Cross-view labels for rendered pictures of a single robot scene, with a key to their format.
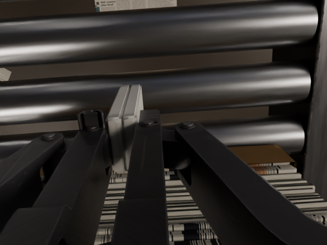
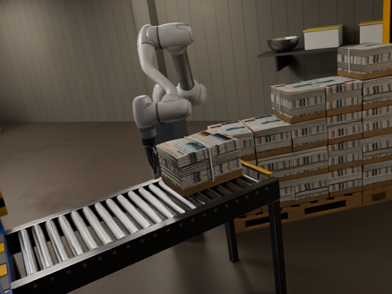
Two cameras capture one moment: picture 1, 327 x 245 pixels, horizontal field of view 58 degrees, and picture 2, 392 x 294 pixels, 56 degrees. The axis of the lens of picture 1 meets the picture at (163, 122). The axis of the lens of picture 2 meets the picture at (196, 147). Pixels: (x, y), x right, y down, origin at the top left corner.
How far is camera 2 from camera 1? 1.92 m
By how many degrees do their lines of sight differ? 63
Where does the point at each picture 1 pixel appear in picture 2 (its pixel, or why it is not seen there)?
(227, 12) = (143, 193)
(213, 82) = (156, 190)
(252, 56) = (171, 273)
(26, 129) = not seen: outside the picture
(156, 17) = (149, 198)
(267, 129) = (161, 184)
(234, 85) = (155, 188)
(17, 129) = not seen: outside the picture
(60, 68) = not seen: outside the picture
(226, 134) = (164, 186)
